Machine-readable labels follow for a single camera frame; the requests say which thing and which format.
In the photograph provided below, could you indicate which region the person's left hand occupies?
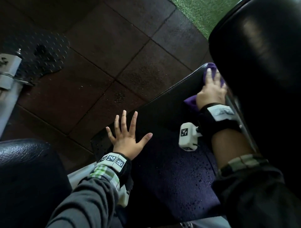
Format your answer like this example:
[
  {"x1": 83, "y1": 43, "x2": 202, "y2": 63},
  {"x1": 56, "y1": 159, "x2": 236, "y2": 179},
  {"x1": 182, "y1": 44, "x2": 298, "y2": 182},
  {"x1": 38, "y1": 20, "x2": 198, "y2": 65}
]
[{"x1": 106, "y1": 110, "x2": 153, "y2": 161}]

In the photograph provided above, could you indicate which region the person's right hand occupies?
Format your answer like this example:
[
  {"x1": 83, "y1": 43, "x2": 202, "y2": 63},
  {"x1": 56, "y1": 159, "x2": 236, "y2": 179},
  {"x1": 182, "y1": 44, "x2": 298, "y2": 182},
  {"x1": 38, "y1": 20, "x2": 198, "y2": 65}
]
[{"x1": 196, "y1": 68, "x2": 227, "y2": 110}]

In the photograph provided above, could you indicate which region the purple cleaning cloth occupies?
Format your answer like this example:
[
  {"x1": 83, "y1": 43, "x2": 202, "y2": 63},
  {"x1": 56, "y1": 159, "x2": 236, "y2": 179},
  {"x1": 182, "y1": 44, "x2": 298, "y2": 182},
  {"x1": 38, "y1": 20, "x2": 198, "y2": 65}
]
[{"x1": 183, "y1": 62, "x2": 225, "y2": 111}]

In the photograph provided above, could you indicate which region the grey adjacent bench frame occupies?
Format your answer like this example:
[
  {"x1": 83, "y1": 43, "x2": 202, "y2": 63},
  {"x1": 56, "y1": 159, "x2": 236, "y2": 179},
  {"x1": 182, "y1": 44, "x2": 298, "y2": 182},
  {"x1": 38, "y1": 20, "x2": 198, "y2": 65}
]
[{"x1": 0, "y1": 0, "x2": 301, "y2": 228}]

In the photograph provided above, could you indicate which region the person's right forearm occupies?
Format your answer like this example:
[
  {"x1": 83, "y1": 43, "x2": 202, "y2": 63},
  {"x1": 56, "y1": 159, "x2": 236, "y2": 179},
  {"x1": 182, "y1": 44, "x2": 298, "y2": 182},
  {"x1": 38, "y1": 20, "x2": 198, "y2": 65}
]
[{"x1": 211, "y1": 128, "x2": 301, "y2": 228}]

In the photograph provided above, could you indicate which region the person's left forearm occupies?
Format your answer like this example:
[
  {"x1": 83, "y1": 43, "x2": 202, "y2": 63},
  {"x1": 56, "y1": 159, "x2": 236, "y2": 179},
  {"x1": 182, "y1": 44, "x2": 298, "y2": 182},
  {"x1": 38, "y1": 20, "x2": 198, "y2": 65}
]
[{"x1": 47, "y1": 164, "x2": 121, "y2": 228}]

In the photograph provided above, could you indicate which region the black right wristband with markers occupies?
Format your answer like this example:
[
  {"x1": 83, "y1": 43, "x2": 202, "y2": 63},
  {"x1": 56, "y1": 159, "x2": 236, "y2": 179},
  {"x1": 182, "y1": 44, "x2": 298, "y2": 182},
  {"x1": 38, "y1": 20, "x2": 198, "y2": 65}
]
[{"x1": 198, "y1": 103, "x2": 242, "y2": 141}]

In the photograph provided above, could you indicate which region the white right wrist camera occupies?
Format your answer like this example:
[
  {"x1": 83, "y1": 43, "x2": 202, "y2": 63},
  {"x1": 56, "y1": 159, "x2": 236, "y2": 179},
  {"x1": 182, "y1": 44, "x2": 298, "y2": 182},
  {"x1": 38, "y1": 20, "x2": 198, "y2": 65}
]
[{"x1": 178, "y1": 122, "x2": 203, "y2": 152}]

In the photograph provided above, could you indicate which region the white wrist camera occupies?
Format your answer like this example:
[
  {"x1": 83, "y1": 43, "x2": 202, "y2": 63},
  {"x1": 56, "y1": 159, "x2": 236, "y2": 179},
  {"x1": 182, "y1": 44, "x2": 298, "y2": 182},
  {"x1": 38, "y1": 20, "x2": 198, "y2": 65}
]
[
  {"x1": 117, "y1": 181, "x2": 134, "y2": 208},
  {"x1": 178, "y1": 122, "x2": 203, "y2": 152}
]

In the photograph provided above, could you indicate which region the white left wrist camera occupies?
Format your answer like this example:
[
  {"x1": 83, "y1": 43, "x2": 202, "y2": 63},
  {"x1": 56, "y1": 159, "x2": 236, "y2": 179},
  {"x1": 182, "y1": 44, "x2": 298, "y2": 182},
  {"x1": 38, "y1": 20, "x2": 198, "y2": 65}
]
[{"x1": 117, "y1": 181, "x2": 134, "y2": 208}]

